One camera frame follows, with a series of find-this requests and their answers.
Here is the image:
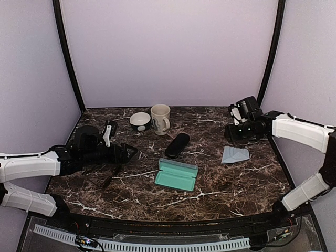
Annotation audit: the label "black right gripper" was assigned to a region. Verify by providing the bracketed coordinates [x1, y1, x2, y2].
[224, 120, 255, 143]

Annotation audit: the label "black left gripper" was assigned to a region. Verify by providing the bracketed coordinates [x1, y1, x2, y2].
[81, 143, 138, 166]

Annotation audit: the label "light blue cloth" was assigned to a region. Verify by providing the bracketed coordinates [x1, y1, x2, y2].
[222, 146, 250, 164]

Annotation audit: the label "black glasses case beige lining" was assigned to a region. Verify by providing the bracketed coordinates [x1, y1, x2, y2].
[165, 133, 190, 159]

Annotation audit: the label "blue grey glasses case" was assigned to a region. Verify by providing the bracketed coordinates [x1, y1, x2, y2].
[155, 158, 198, 192]

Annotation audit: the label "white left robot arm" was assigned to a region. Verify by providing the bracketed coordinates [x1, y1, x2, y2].
[1, 121, 138, 229]

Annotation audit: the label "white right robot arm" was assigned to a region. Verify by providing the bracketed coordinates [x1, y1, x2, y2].
[225, 96, 335, 228]

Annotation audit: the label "brown tinted sunglasses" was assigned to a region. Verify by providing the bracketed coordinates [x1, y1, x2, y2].
[89, 164, 123, 190]

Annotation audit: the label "white teal ceramic bowl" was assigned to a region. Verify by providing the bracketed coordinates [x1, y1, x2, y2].
[129, 112, 152, 132]

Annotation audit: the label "cream ceramic mug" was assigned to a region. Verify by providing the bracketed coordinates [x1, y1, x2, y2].
[151, 104, 171, 135]

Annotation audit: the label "white slotted cable duct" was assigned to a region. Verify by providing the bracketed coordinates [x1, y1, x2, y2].
[33, 224, 251, 251]

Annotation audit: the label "black front rail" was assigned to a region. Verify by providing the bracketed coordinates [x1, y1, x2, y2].
[23, 203, 316, 237]

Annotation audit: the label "black right corner post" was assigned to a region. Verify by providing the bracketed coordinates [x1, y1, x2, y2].
[256, 0, 286, 106]

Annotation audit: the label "black corner post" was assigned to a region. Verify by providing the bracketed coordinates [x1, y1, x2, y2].
[256, 0, 286, 106]
[52, 0, 86, 113]

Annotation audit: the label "black left corner post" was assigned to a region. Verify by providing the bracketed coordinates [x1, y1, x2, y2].
[52, 0, 86, 113]

